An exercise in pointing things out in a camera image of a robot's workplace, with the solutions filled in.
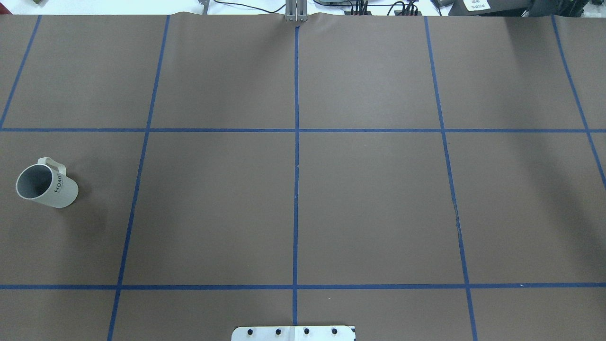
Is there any grey metal post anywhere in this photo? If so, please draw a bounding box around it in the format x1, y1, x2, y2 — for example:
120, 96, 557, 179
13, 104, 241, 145
285, 0, 309, 22

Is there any black cables bundle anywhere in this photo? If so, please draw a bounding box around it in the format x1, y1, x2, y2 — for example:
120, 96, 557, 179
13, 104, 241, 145
214, 0, 423, 17

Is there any white cup with handle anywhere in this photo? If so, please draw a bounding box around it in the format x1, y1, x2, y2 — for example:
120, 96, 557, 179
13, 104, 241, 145
15, 157, 79, 208

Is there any black box with label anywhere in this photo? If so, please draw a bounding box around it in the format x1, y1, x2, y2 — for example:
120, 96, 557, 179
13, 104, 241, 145
448, 0, 533, 17

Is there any white metal base plate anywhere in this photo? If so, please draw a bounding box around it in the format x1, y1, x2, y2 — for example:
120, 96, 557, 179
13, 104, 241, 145
231, 325, 356, 341

